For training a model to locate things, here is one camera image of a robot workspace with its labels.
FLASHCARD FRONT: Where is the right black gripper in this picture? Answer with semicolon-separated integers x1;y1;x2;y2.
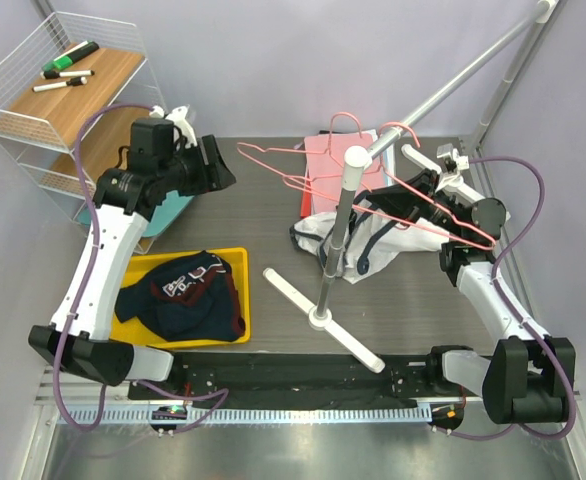
368;168;467;240

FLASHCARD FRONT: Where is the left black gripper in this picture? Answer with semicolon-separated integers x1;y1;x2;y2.
158;135;235;197

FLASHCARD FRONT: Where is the pink hanger of navy top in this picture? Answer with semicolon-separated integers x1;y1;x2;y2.
377;121;508;250

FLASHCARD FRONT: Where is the white navy tank top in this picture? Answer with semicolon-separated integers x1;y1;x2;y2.
289;212;449;284

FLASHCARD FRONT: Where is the pink hanger of white top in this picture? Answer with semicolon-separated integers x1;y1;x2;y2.
236;111;381;195

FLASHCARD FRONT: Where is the navy maroon tank top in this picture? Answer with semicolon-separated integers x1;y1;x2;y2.
114;251;246;342

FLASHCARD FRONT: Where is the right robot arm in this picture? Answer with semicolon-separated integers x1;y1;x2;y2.
354;168;577;429

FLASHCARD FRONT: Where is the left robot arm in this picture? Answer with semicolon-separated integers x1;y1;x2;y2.
28;107;236;399

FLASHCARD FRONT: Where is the silver clothes rack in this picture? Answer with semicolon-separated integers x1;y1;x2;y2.
263;1;557;374

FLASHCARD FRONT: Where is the teal bathroom scale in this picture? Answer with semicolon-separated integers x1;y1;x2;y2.
75;191;193;239

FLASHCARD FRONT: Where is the red folder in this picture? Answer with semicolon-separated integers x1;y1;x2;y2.
300;192;313;219

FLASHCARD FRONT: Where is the black white marker lower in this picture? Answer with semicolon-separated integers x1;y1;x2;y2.
31;76;88;93

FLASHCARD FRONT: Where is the black white marker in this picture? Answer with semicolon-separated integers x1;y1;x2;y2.
31;76;88;93
40;70;95;80

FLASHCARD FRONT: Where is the yellow plastic tray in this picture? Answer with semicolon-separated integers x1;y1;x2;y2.
110;247;251;350

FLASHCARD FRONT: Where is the white marker behind highlighter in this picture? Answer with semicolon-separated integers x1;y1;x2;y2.
60;40;89;57

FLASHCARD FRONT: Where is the green highlighter marker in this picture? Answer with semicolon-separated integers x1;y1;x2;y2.
42;41;100;71

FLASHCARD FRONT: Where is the black white marker upper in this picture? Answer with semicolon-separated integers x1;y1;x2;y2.
40;70;95;80

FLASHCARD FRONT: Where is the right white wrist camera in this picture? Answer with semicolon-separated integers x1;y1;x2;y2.
436;143;471;195

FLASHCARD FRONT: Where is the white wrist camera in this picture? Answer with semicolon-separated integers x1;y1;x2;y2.
149;104;198;147
436;143;471;195

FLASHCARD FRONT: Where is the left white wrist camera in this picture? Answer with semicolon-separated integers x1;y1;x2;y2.
149;104;198;147

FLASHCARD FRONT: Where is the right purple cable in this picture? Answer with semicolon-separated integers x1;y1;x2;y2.
452;156;577;441

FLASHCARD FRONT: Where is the purple cable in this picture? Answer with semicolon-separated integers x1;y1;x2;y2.
452;156;577;441
52;103;229;432

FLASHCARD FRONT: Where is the white wire wooden shelf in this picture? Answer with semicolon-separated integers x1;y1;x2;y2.
0;10;169;256

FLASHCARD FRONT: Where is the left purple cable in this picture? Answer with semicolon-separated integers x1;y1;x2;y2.
52;103;229;432

